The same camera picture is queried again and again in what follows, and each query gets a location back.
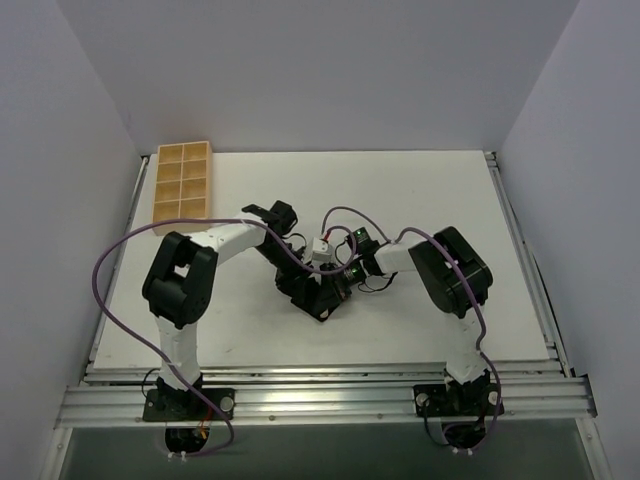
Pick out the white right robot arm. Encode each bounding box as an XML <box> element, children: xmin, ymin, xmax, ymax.
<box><xmin>344</xmin><ymin>226</ymin><xmax>493</xmax><ymax>413</ymax></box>

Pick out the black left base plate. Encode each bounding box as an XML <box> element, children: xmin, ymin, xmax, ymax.
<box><xmin>142</xmin><ymin>387</ymin><xmax>236</xmax><ymax>423</ymax></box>

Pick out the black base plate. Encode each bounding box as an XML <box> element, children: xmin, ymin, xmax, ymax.
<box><xmin>142</xmin><ymin>387</ymin><xmax>236</xmax><ymax>423</ymax></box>
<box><xmin>412</xmin><ymin>382</ymin><xmax>505</xmax><ymax>417</ymax></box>

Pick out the black underwear with beige waistband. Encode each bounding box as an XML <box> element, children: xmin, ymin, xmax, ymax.
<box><xmin>291</xmin><ymin>277</ymin><xmax>346</xmax><ymax>322</ymax></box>

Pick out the wooden compartment tray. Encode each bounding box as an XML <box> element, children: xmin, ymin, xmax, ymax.
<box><xmin>152</xmin><ymin>141</ymin><xmax>212</xmax><ymax>223</ymax></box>

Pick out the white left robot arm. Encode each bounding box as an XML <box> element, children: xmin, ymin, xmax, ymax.
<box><xmin>142</xmin><ymin>214</ymin><xmax>298</xmax><ymax>419</ymax></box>

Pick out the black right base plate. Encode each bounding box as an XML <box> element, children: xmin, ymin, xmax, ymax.
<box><xmin>412</xmin><ymin>382</ymin><xmax>505</xmax><ymax>417</ymax></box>

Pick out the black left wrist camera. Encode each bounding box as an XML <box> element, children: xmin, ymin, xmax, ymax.
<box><xmin>267</xmin><ymin>200</ymin><xmax>298</xmax><ymax>237</ymax></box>

